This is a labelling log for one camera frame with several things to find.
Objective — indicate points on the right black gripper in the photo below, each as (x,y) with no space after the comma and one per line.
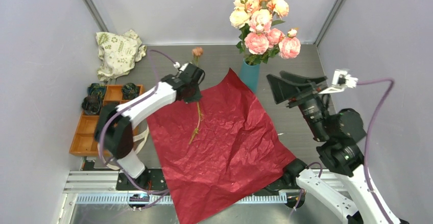
(298,88)

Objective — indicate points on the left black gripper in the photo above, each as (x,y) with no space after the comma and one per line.
(195,98)

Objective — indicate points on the pink rose stem large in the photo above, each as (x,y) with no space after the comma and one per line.
(286,45)

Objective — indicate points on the cream printed ribbon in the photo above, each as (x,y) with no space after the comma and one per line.
(142,138)

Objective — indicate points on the pink flower bouquet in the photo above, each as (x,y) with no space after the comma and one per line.
(256,41)

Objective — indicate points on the dark red wrapping paper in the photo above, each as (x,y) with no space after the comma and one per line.
(217,151)

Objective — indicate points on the cream white rose stem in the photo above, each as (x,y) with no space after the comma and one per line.
(239,19)

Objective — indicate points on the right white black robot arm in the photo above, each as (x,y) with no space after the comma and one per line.
(350,165)

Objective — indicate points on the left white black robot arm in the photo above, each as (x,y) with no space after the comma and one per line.
(114,130)

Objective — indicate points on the teal cylindrical vase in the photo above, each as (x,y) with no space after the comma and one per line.
(249,74)

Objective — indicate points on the dark rolled item top-right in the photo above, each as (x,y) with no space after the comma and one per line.
(130,91)

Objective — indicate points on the cream printed cloth bag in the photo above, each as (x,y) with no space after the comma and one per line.
(118,54)

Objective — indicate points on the dark rolled item top-left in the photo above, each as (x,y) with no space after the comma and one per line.
(96,89)

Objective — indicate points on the dark rolled item left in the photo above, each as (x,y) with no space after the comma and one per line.
(91,105)

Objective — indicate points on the orange compartment tray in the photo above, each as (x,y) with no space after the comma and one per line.
(83,143)

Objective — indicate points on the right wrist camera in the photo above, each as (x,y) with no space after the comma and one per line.
(341,80)

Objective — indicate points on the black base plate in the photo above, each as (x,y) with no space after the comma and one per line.
(153,180)

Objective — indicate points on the aluminium rail frame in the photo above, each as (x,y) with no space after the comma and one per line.
(98,187)

